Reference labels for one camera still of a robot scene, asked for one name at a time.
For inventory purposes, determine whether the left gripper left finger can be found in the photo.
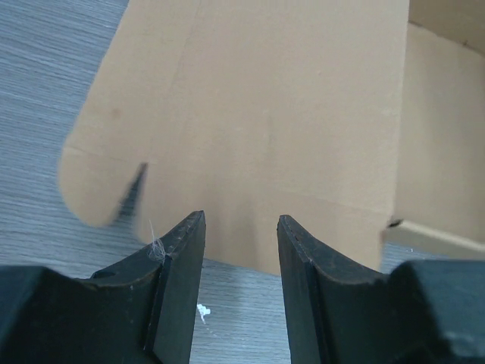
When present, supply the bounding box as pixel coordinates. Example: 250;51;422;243
48;211;206;363

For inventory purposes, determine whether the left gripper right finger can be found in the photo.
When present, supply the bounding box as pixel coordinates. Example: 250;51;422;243
277;215;412;363

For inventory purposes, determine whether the brown cardboard box sheet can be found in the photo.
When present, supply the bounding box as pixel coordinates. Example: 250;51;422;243
58;1;484;274

